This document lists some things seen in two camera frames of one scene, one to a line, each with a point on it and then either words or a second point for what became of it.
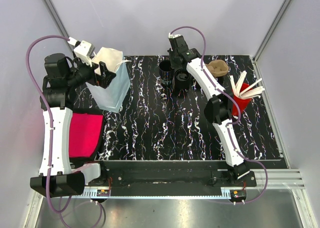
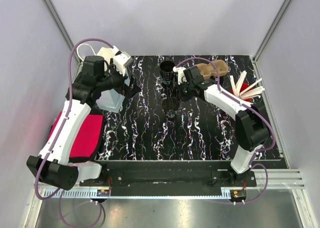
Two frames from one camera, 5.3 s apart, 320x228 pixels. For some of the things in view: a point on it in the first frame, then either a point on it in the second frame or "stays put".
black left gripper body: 79,74 to 115,79
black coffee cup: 166,72 stays put
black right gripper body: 172,55 to 185,91
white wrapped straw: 241,83 stays put
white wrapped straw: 233,85 stays put
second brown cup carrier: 218,68 stays put
